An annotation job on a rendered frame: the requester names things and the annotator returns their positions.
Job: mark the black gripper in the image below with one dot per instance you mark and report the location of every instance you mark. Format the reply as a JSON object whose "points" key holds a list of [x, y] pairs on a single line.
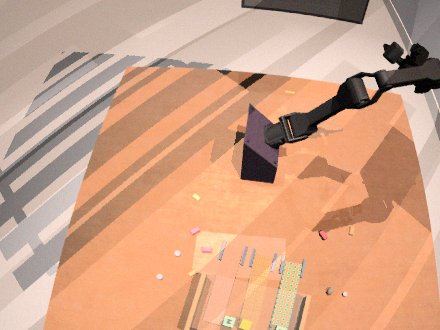
{"points": [[393, 54]]}

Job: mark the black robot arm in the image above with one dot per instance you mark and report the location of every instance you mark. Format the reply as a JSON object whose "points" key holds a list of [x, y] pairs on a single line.
{"points": [[352, 94]]}

